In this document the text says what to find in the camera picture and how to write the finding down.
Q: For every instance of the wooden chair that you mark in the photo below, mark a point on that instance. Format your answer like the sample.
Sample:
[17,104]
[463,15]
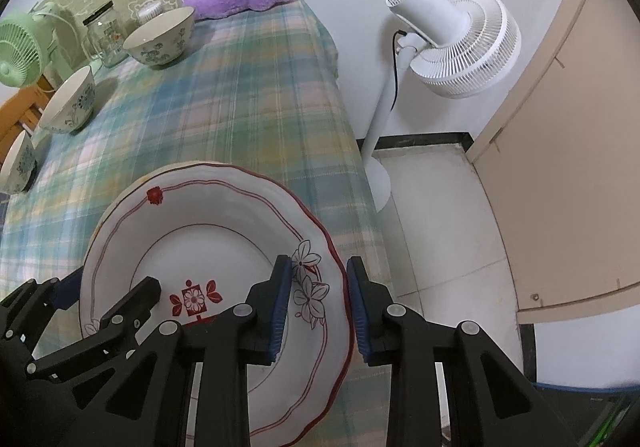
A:
[20,112]

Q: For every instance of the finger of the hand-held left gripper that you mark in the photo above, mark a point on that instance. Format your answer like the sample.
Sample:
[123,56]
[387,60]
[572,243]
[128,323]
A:
[67,289]
[135,299]

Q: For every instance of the white red-rimmed plate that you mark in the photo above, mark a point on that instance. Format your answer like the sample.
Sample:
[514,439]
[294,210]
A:
[225,207]

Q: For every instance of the plaid tablecloth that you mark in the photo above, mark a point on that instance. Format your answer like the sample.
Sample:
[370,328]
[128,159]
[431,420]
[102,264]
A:
[225,102]

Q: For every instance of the green desk fan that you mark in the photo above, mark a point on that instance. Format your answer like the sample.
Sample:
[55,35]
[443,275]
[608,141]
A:
[20,47]

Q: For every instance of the round yellow floral plate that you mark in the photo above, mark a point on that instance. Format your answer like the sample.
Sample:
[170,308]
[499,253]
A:
[117,199]

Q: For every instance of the cotton swab container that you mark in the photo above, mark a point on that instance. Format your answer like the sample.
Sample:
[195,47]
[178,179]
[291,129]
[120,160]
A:
[150,12]

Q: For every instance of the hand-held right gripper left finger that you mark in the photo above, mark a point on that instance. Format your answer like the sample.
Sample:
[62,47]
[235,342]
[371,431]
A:
[280,307]

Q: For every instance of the grey floral ceramic bowl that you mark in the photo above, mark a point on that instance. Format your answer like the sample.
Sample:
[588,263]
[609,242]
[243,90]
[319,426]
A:
[70,107]
[17,167]
[160,44]

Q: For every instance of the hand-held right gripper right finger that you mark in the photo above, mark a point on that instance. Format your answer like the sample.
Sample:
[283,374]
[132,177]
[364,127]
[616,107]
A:
[357,307]

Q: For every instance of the dark container blue rim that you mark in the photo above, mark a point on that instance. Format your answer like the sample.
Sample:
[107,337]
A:
[580,417]

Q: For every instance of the white standing fan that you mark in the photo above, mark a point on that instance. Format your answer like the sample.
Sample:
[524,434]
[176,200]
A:
[450,7]

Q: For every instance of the glass jar black lid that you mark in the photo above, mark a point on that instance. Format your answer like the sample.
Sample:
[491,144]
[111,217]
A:
[107,39]

